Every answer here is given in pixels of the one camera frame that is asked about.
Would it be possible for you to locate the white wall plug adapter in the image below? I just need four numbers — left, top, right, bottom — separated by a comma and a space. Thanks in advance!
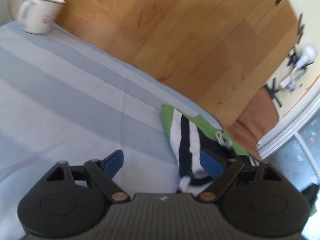
278, 43, 318, 93

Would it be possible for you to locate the grey glass window door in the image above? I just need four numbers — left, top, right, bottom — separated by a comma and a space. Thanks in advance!
259, 112, 319, 191

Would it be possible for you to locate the wooden headboard panel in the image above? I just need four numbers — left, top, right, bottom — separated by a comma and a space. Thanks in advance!
56, 0, 298, 127

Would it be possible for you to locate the black tape cross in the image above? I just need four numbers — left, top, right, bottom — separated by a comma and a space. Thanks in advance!
263, 77, 283, 108

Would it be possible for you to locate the brown leather cushion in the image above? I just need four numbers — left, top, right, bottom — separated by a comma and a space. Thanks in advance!
224, 88, 279, 161

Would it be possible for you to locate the blue striped bed sheet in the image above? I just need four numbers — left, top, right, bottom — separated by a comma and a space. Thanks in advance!
1, 22, 220, 239

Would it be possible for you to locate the white enamel mug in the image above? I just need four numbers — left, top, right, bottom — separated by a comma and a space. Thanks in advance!
16, 0, 65, 35

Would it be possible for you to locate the green navy white knit sweater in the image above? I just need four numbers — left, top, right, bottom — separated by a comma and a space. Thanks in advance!
161, 104, 258, 196

